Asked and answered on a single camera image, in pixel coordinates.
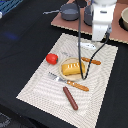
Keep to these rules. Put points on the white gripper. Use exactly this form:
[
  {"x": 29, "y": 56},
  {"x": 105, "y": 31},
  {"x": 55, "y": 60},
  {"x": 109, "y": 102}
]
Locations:
[{"x": 102, "y": 18}]

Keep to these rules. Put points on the yellow toy bread loaf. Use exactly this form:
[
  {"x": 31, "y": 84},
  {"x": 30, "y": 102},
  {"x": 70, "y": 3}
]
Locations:
[{"x": 73, "y": 68}]

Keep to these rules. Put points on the red toy tomato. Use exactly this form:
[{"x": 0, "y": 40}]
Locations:
[{"x": 52, "y": 58}]

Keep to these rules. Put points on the brown toy sausage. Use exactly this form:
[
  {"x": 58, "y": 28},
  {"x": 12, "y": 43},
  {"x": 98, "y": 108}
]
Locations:
[{"x": 70, "y": 98}]

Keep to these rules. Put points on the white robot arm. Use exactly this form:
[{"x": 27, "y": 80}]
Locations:
[{"x": 102, "y": 3}]

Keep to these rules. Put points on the large grey pot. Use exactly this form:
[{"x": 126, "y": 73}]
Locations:
[{"x": 88, "y": 15}]

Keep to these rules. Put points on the beige bowl on burner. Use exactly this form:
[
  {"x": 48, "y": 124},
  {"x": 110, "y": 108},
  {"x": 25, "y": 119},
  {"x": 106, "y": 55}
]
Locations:
[{"x": 124, "y": 16}]

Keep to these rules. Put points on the brown wooden tray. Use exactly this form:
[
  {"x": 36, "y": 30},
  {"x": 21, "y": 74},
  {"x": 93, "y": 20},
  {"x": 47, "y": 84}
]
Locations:
[{"x": 117, "y": 34}]

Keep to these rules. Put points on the small grey saucepan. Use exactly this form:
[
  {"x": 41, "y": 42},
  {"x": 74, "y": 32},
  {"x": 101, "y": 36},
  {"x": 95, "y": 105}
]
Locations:
[{"x": 68, "y": 11}]

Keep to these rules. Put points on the round beige plate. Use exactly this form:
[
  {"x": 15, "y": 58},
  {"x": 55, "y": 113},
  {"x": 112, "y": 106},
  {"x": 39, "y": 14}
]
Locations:
[{"x": 74, "y": 77}]

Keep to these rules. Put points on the woven beige placemat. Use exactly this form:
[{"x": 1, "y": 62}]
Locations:
[{"x": 47, "y": 94}]

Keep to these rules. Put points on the knife with wooden handle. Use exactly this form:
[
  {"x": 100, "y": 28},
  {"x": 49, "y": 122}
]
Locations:
[{"x": 83, "y": 58}]

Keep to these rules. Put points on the fork with wooden handle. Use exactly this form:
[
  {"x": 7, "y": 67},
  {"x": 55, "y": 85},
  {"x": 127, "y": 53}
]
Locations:
[{"x": 76, "y": 85}]

